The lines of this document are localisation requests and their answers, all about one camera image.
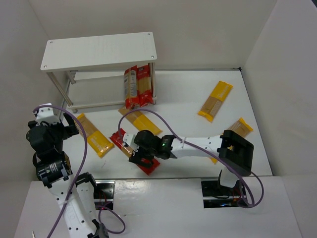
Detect red spaghetti bag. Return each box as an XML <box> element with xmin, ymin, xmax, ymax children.
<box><xmin>110</xmin><ymin>128</ymin><xmax>160</xmax><ymax>176</ymax></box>

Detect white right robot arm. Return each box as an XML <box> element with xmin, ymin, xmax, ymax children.
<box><xmin>123</xmin><ymin>130</ymin><xmax>254</xmax><ymax>188</ymax></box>

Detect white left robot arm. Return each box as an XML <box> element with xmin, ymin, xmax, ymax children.
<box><xmin>26</xmin><ymin>107</ymin><xmax>108</xmax><ymax>238</ymax></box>

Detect yellow pasta bag centre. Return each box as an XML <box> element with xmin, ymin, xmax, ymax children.
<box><xmin>118</xmin><ymin>106</ymin><xmax>162</xmax><ymax>135</ymax></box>

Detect yellow pasta bag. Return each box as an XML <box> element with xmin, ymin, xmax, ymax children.
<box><xmin>118</xmin><ymin>106</ymin><xmax>162</xmax><ymax>135</ymax></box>
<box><xmin>198</xmin><ymin>81</ymin><xmax>233</xmax><ymax>122</ymax></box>
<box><xmin>210</xmin><ymin>118</ymin><xmax>254</xmax><ymax>165</ymax></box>
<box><xmin>77</xmin><ymin>114</ymin><xmax>114</xmax><ymax>158</ymax></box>

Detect yellow pasta bag left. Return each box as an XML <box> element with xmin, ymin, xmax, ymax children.
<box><xmin>77</xmin><ymin>114</ymin><xmax>114</xmax><ymax>158</ymax></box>

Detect white shelf with metal legs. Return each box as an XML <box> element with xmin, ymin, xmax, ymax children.
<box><xmin>41</xmin><ymin>32</ymin><xmax>157</xmax><ymax>113</ymax></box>

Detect red spaghetti bag shelf left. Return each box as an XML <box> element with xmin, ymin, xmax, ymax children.
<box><xmin>124</xmin><ymin>65</ymin><xmax>139</xmax><ymax>109</ymax></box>

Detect red spaghetti bag shelf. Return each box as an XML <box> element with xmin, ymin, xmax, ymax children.
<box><xmin>124</xmin><ymin>65</ymin><xmax>139</xmax><ymax>109</ymax></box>
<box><xmin>137</xmin><ymin>65</ymin><xmax>153</xmax><ymax>107</ymax></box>

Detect red spaghetti bag shelf right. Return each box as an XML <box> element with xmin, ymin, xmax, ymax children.
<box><xmin>137</xmin><ymin>65</ymin><xmax>153</xmax><ymax>107</ymax></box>

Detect yellow pasta bag near right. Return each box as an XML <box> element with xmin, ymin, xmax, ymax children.
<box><xmin>210</xmin><ymin>118</ymin><xmax>254</xmax><ymax>165</ymax></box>

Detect yellow pasta bag far right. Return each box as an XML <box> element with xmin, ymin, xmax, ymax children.
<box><xmin>198</xmin><ymin>81</ymin><xmax>233</xmax><ymax>122</ymax></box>

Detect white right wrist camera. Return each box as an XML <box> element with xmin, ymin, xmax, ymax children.
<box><xmin>123</xmin><ymin>133</ymin><xmax>139</xmax><ymax>152</ymax></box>

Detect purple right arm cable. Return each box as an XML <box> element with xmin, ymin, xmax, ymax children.
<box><xmin>118</xmin><ymin>108</ymin><xmax>265</xmax><ymax>208</ymax></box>

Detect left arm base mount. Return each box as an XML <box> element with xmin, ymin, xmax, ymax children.
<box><xmin>94</xmin><ymin>180</ymin><xmax>115</xmax><ymax>210</ymax></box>

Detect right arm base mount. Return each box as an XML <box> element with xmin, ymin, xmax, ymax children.
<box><xmin>201</xmin><ymin>180</ymin><xmax>246</xmax><ymax>209</ymax></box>

